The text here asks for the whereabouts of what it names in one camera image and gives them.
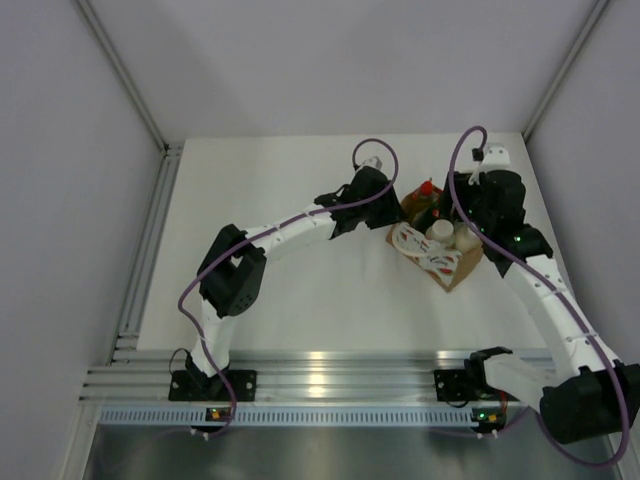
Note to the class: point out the aluminium frame post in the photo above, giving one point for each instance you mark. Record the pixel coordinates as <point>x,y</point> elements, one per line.
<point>98,31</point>
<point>595,14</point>

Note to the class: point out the left aluminium frame post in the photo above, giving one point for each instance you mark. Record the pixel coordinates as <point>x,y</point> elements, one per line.
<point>98,31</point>

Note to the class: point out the aluminium rail frame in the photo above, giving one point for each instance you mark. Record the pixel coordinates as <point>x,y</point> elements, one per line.
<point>338,321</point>

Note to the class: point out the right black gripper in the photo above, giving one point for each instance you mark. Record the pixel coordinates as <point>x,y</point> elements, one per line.
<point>461,186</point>

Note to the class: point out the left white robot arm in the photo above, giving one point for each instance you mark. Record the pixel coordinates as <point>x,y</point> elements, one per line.
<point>231,274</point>

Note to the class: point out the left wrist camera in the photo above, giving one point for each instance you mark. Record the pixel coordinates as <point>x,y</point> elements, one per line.
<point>373,162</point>

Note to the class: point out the dark sauce bottle red cap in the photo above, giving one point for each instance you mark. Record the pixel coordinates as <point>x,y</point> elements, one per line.
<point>432,214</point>

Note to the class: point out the oil bottle red cap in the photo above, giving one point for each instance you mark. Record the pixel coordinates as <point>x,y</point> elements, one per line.
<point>422,198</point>

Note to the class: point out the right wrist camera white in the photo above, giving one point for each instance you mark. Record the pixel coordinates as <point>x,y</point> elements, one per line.
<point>493,156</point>

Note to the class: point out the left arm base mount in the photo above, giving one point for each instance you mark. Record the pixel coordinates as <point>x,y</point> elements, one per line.
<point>191,385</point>

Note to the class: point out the burlap canvas bag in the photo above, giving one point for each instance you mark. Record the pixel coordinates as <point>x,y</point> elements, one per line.
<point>445,265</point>

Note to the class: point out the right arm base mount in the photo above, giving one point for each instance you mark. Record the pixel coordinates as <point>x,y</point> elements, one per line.
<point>454,388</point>

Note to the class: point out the slotted cable duct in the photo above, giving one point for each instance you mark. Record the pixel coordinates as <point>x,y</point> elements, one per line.
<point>254,416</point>

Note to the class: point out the right aluminium frame post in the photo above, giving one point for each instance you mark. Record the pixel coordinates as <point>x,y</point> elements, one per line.
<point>595,14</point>

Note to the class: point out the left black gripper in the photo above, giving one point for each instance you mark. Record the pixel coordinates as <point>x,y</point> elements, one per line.
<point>391,204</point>

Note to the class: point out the white jar with lid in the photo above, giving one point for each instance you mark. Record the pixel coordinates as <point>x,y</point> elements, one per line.
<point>441,231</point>

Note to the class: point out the cream squeeze bottle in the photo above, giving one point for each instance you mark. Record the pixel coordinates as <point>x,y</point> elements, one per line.
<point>465,240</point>

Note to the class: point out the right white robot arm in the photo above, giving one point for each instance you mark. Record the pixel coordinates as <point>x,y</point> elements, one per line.
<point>592,392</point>

